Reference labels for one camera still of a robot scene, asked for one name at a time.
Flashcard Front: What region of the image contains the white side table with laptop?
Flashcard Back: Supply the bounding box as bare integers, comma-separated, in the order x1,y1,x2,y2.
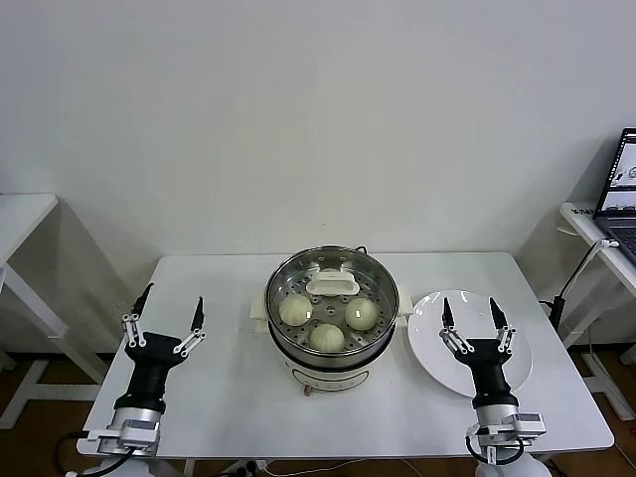
556,201,636,423

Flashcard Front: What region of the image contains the black laptop power cable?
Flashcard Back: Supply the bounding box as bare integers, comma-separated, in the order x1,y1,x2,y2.
539,238,620,332

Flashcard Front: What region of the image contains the dark grey open laptop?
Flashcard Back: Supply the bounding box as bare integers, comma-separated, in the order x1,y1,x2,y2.
593,127,636,262

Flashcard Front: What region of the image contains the white round plate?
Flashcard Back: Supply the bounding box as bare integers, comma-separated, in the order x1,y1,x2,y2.
406,289,536,398

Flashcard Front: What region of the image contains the white floor power strip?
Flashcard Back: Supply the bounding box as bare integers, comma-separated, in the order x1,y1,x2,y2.
218,459,272,476

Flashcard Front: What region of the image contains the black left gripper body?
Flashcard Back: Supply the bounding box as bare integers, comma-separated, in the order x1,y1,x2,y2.
114,335,184,411

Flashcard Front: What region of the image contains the stainless steel steamer basket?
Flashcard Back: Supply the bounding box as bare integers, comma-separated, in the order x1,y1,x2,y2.
262,246,400,368

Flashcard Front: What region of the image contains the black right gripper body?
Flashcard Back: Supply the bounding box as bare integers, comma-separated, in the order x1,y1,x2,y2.
456,338,514,409

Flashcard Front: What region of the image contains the round glass pot lid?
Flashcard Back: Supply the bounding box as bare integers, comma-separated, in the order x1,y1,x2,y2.
265,246,399,355

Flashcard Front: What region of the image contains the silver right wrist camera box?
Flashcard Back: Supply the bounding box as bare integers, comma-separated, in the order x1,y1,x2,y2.
511,410,547,439

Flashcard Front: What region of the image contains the white steamed baozi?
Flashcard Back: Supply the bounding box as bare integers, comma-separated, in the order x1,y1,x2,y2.
344,297,379,332
278,296,314,328
309,322,347,355

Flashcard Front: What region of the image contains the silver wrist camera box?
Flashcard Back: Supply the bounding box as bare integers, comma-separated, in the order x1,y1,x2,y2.
86,419,161,453
511,410,547,439

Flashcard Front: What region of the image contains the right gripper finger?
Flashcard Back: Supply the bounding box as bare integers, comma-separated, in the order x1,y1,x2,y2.
488,296,517,355
438,296,474,357

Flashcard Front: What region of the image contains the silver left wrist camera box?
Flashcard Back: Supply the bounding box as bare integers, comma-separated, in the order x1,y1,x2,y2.
86,419,161,453

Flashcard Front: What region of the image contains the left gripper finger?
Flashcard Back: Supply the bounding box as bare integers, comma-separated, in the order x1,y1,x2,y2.
172,296,208,358
121,282,155,348

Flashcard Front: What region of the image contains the empty white side table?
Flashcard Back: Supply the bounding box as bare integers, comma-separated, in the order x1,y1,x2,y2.
0,192,108,431

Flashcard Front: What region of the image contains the white electric cooker pot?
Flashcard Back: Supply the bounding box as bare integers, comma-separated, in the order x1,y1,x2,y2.
246,285,413,398

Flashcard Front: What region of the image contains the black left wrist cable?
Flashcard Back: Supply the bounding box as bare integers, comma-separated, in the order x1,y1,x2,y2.
52,430,96,474

